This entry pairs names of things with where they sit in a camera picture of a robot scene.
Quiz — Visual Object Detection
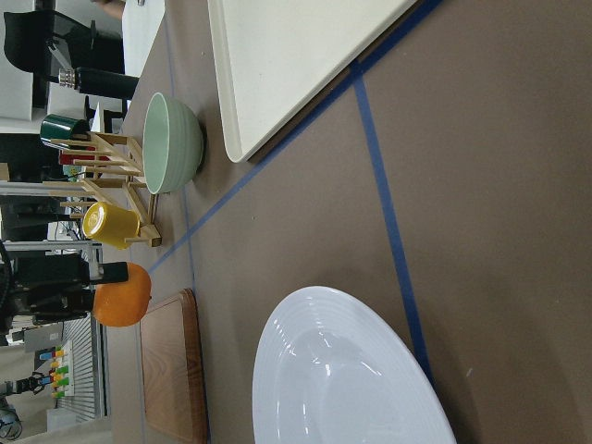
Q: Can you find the yellow mug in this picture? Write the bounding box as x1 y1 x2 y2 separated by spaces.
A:
82 202 140 250

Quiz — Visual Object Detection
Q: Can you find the orange fruit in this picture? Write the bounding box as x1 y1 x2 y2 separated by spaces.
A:
92 263 152 327

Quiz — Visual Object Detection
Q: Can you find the cream bear tray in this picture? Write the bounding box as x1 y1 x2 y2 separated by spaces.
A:
208 0 413 163

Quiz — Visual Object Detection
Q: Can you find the white plate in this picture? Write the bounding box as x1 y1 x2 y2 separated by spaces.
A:
252 286 456 443

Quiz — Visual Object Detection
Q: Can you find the dark green mug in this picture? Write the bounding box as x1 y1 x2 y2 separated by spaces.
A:
40 114 90 150

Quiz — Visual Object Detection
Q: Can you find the green bowl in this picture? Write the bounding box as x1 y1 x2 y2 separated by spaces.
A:
142 92 204 194

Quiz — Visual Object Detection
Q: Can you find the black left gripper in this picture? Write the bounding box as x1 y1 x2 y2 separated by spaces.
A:
8 253 129 324

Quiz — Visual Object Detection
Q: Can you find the wooden cutting board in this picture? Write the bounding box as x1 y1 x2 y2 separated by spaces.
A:
140 289 208 443

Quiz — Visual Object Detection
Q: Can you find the wooden mug rack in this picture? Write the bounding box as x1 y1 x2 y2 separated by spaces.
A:
43 131 162 247

